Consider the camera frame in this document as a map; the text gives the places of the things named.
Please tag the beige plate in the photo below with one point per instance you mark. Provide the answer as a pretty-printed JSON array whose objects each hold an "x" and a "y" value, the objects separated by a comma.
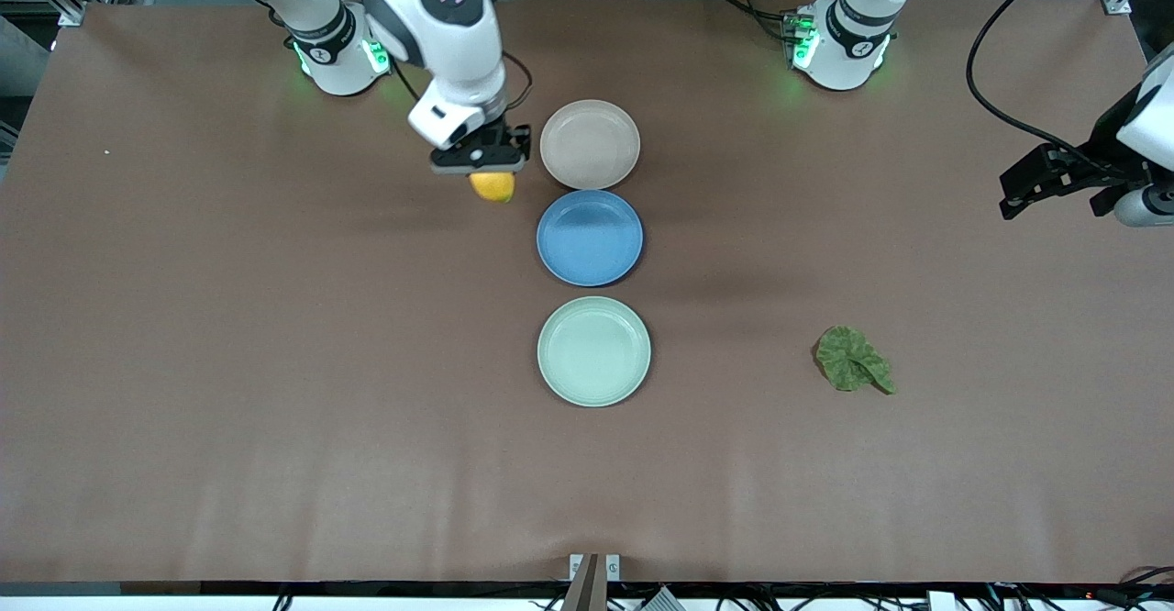
[{"x": 590, "y": 143}]

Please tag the yellow lemon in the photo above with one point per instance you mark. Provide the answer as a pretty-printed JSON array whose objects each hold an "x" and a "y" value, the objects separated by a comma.
[{"x": 493, "y": 189}]

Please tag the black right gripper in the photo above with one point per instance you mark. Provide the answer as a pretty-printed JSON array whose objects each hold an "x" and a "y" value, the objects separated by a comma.
[{"x": 510, "y": 138}]

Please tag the mint green plate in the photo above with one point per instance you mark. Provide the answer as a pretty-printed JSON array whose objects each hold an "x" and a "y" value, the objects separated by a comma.
[{"x": 593, "y": 351}]

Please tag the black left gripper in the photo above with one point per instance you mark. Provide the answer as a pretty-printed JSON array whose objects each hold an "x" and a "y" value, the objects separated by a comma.
[{"x": 1103, "y": 162}]

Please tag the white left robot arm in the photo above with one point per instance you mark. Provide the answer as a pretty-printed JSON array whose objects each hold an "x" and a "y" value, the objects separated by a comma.
[{"x": 848, "y": 42}]

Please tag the green lettuce leaf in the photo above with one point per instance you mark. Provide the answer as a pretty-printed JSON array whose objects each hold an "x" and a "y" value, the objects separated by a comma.
[{"x": 851, "y": 361}]

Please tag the metal table edge bracket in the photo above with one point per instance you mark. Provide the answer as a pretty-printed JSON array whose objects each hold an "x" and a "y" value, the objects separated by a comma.
[{"x": 610, "y": 567}]

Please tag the blue plate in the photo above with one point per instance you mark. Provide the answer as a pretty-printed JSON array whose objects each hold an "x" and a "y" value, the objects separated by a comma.
[{"x": 590, "y": 238}]

